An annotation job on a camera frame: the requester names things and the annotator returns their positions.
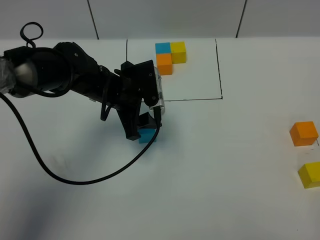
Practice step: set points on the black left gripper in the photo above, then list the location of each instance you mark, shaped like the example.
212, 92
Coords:
124, 90

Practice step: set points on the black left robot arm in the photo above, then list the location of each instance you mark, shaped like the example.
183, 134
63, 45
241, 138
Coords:
53, 72

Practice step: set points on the orange template block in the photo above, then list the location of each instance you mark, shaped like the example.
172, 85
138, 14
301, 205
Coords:
164, 64

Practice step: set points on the blue template block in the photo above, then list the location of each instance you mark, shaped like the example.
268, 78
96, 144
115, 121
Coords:
163, 48

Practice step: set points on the yellow template block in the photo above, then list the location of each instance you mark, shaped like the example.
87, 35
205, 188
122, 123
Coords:
178, 52

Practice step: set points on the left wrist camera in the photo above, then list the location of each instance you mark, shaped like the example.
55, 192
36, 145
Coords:
161, 102

